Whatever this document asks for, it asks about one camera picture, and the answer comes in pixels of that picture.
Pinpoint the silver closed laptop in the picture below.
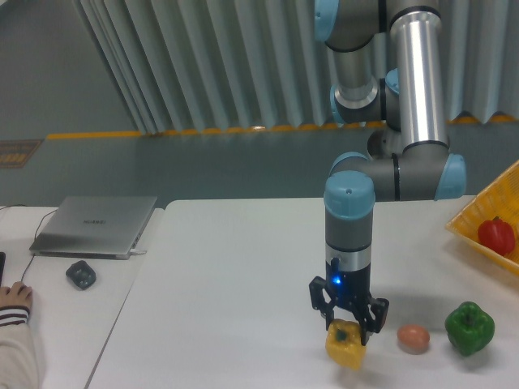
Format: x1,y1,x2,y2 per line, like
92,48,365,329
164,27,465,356
30,196,157,259

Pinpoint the yellow woven basket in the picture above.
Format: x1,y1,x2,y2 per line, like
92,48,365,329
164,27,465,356
445,161,518,276

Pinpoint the cream striped sleeve forearm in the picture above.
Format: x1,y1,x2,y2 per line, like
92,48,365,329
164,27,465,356
1,306,40,388

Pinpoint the small black plastic gadget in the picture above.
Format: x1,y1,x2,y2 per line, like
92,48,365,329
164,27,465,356
66,260,97,290

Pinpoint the brown egg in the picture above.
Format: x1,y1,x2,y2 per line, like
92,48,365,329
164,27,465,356
397,324,430,354

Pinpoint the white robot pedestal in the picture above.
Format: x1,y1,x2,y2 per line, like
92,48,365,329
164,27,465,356
367,128,403,160

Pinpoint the folding corrugated partition screen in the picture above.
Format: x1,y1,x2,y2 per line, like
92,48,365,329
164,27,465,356
76,1,518,134

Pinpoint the red bell pepper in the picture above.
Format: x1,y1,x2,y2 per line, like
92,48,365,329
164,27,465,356
478,216,516,256

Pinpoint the green bell pepper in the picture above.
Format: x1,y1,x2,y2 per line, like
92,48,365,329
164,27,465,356
444,301,495,357

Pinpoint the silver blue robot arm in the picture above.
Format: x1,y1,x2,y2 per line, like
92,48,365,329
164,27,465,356
309,1,466,344

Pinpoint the black keyboard edge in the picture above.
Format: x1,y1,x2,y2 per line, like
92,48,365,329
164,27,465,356
0,252,6,286

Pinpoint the black mouse cable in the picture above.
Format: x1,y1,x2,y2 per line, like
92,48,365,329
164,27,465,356
0,204,60,284

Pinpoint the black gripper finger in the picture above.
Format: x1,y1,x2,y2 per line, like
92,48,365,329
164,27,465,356
352,297,389,345
309,276,335,330

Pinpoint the yellow bell pepper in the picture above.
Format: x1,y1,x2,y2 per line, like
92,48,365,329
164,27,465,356
325,319,367,370

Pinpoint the person's hand on mouse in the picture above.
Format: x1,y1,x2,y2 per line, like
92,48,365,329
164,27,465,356
0,281,33,311

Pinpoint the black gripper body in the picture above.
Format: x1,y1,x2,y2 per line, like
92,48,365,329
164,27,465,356
325,267,371,314

